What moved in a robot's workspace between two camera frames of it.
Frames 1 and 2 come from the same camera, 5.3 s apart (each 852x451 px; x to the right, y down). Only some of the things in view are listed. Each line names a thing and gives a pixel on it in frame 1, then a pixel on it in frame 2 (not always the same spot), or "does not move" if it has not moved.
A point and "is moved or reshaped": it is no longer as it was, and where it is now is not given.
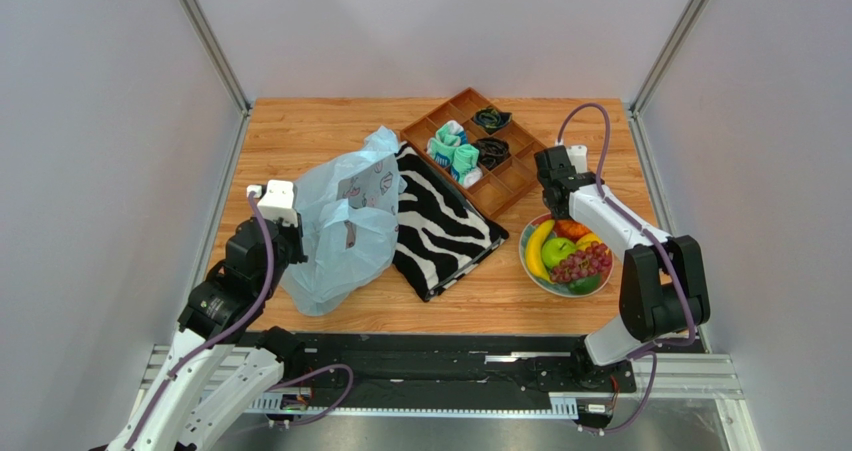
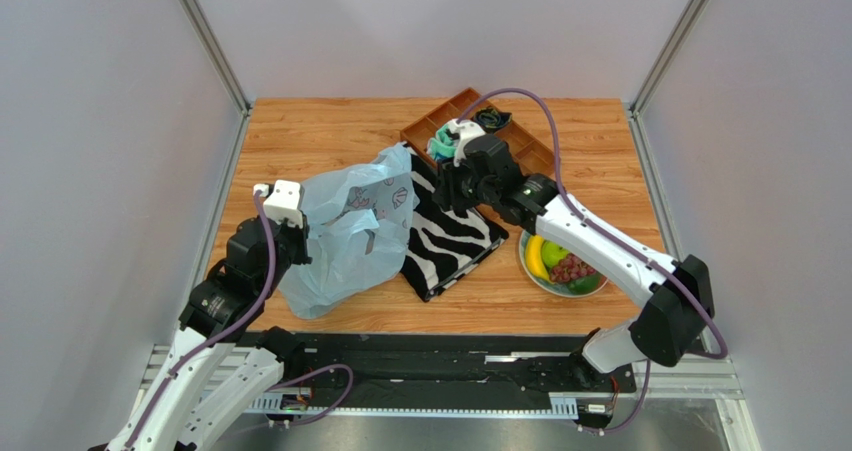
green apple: [555, 250] does not move
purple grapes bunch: [591, 260] does not move
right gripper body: [549, 165] to [453, 188]
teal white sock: [449, 136] does not move
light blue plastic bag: [349, 206] is moved or reshaped
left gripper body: [291, 245] does not move
